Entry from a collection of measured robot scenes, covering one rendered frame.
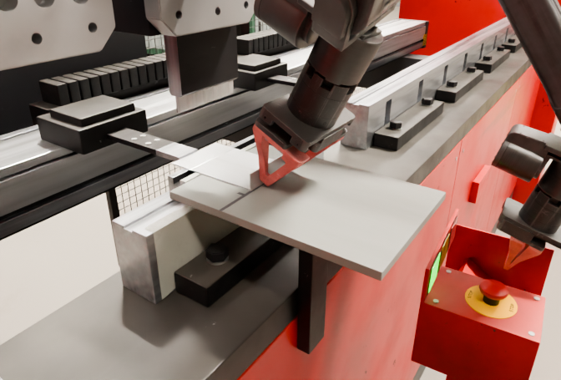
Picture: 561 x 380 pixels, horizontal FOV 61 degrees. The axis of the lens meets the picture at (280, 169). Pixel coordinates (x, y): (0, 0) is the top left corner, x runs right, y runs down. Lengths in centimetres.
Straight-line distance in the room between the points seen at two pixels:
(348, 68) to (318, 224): 16
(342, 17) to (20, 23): 24
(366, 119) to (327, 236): 53
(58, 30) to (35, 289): 185
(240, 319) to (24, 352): 23
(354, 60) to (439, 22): 225
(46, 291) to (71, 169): 142
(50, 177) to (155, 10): 37
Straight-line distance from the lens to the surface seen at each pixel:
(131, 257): 58
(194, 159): 63
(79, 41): 42
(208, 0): 52
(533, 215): 79
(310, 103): 48
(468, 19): 266
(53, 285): 220
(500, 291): 76
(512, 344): 76
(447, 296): 77
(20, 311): 212
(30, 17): 40
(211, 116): 97
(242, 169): 59
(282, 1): 48
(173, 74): 55
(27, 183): 76
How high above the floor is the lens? 125
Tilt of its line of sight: 25 degrees down
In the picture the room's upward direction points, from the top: straight up
